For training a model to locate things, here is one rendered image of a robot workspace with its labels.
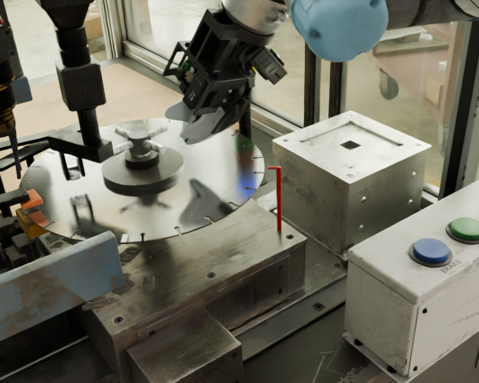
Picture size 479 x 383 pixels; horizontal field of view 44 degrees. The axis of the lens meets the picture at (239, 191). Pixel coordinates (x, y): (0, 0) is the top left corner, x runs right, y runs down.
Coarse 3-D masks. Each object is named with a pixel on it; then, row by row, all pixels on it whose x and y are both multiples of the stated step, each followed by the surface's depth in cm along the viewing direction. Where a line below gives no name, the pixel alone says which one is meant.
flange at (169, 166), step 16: (112, 160) 81; (128, 160) 78; (144, 160) 77; (160, 160) 80; (176, 160) 80; (112, 176) 77; (128, 176) 77; (144, 176) 77; (160, 176) 77; (176, 176) 78
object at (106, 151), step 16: (80, 112) 68; (96, 112) 69; (64, 128) 75; (96, 128) 70; (64, 144) 72; (80, 144) 71; (96, 144) 70; (112, 144) 71; (64, 160) 74; (80, 160) 75; (96, 160) 70
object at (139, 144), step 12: (120, 132) 80; (132, 132) 78; (144, 132) 78; (156, 132) 79; (120, 144) 76; (132, 144) 77; (144, 144) 77; (156, 144) 76; (132, 156) 78; (144, 156) 78
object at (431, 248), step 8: (424, 240) 71; (432, 240) 71; (416, 248) 70; (424, 248) 70; (432, 248) 70; (440, 248) 70; (448, 248) 70; (416, 256) 70; (424, 256) 69; (432, 256) 69; (440, 256) 69
